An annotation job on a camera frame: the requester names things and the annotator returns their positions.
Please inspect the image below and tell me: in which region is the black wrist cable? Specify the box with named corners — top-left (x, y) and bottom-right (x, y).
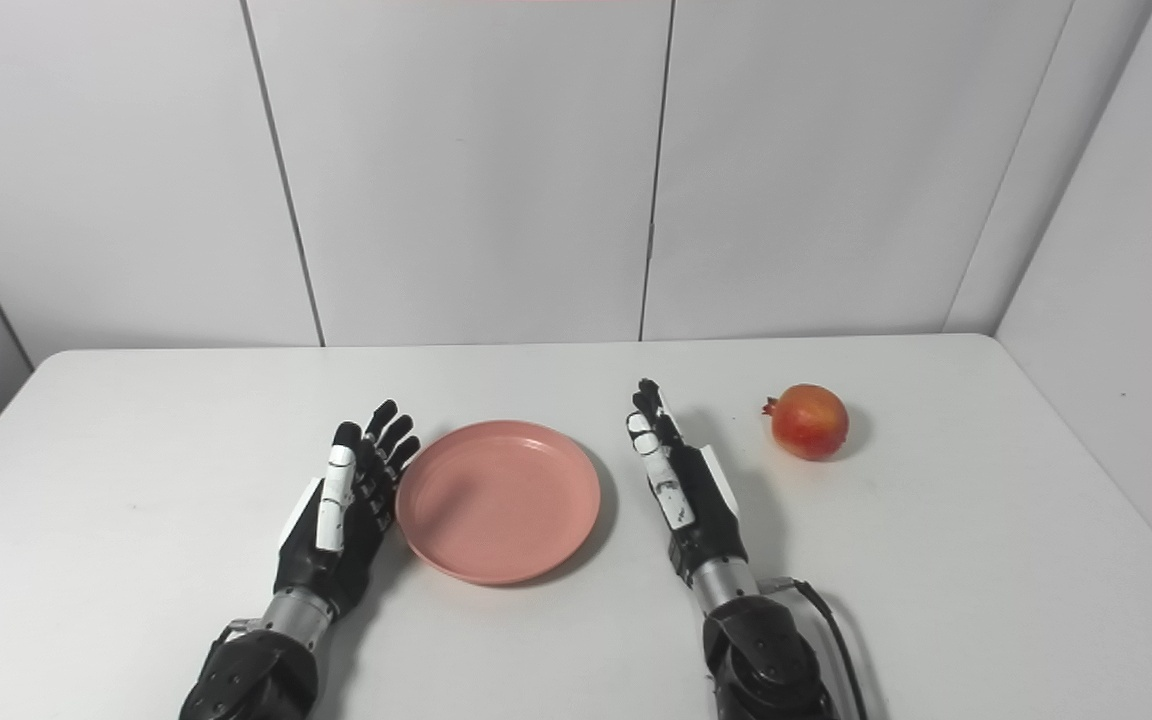
top-left (198, 619), bottom-right (267, 691)
top-left (760, 576), bottom-right (871, 720)

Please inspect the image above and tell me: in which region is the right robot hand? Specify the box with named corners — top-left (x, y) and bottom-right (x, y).
top-left (625, 378), bottom-right (749, 589)

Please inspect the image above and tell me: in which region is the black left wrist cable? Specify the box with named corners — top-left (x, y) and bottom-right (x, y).
top-left (198, 619), bottom-right (267, 691)

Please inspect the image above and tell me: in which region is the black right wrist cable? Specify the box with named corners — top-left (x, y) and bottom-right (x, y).
top-left (760, 576), bottom-right (871, 720)

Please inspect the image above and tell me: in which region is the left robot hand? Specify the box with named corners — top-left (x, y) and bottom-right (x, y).
top-left (273, 399), bottom-right (422, 621)

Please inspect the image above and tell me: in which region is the red pomegranate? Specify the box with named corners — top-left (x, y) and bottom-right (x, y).
top-left (762, 384), bottom-right (850, 462)

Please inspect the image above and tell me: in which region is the pink round plate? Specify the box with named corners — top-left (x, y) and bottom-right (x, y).
top-left (395, 420), bottom-right (602, 587)

